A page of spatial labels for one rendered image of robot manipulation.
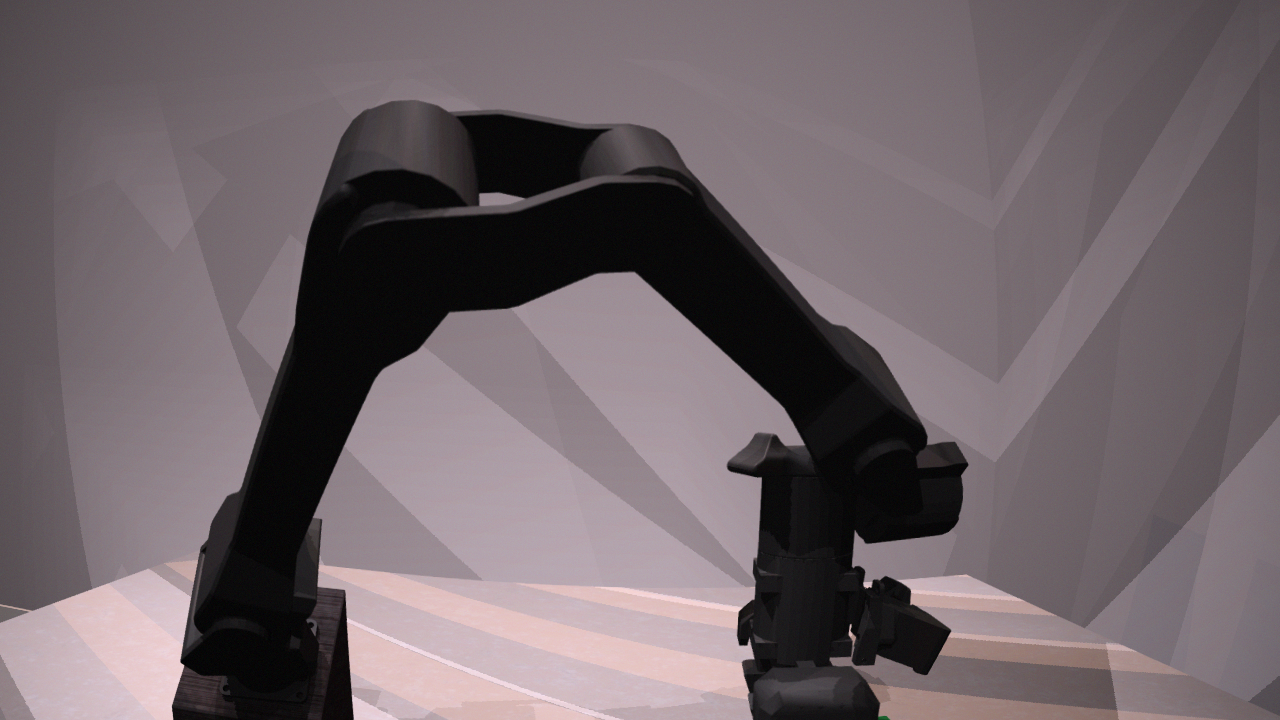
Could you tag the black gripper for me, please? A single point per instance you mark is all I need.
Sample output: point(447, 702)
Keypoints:
point(796, 622)

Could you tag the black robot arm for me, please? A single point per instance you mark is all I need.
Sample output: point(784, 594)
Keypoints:
point(399, 241)

